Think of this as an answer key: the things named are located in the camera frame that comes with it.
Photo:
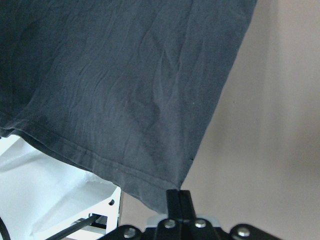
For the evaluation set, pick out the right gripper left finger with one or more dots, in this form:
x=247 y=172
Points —
x=173 y=204

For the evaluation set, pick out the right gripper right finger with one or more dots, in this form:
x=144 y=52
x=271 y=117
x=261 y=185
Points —
x=187 y=211

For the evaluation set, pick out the black printed t-shirt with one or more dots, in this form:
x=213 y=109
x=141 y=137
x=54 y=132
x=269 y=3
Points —
x=124 y=89

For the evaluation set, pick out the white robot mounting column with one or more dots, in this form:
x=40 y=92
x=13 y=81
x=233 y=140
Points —
x=41 y=196

